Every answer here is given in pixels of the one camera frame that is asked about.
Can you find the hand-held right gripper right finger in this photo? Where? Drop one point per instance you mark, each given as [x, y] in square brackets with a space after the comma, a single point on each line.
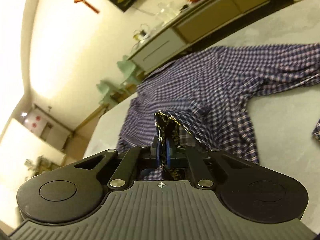
[169, 155]

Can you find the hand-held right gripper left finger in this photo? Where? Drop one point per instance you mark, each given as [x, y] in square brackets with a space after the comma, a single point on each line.
[158, 156]

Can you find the purple plaid shirt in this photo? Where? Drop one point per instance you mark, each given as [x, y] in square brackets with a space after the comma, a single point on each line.
[212, 80]

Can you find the green plastic chair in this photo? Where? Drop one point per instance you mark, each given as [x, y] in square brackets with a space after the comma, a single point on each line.
[107, 92]
[127, 68]

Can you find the pile of household items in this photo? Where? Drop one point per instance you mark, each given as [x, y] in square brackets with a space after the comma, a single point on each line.
[41, 166]

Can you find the yellow glass cup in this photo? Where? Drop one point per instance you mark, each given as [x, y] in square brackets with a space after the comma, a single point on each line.
[140, 33]

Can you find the white door with red decals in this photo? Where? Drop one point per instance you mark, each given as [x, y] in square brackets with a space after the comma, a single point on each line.
[35, 121]

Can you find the grey sideboard cabinet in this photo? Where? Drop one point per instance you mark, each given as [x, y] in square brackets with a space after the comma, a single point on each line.
[200, 20]

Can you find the clear glass jars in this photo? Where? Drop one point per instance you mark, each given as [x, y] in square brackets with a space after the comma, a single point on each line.
[167, 13]

